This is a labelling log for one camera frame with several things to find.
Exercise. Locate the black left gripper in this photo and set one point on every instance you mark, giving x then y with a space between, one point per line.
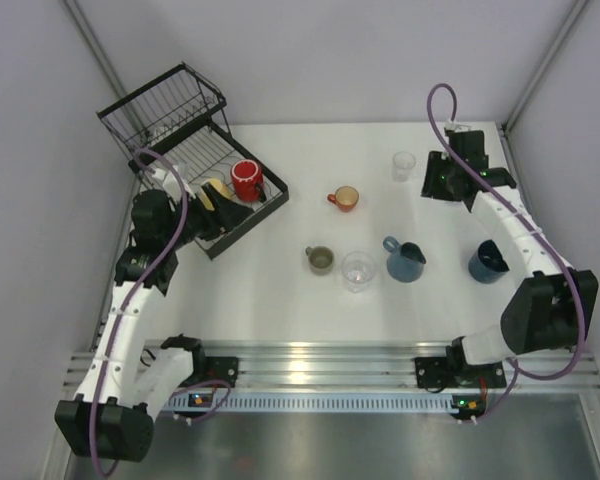
212 211

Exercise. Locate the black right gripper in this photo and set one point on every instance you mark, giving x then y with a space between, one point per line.
435 176

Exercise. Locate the red mug black handle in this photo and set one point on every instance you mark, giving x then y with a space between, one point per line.
248 181

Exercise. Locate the blue ceramic jug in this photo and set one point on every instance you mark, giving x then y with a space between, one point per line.
406 260

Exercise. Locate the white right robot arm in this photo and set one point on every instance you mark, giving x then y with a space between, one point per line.
553 303

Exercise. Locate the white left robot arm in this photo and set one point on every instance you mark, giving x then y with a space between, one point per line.
112 414

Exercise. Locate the clear glass at back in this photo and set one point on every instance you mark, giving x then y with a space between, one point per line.
403 164

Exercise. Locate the clear glass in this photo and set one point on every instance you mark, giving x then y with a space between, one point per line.
403 164
358 271

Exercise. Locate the dark blue mug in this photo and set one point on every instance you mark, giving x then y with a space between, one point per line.
487 264

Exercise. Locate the olive green small cup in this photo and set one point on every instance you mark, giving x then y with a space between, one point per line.
320 259

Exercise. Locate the orange small cup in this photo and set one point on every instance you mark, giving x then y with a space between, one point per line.
345 198

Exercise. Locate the clear glass near centre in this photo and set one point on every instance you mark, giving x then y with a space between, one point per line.
358 271

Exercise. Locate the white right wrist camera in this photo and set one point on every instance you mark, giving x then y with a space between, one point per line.
451 126

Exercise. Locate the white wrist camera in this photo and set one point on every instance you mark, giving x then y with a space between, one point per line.
451 126
169 180

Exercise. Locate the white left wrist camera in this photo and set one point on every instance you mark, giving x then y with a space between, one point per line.
169 180

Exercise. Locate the black wire dish rack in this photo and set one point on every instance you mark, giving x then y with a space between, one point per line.
180 114

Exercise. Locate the aluminium mounting rail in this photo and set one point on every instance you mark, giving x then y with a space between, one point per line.
325 366

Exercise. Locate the slotted cable duct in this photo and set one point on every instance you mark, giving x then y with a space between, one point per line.
242 402

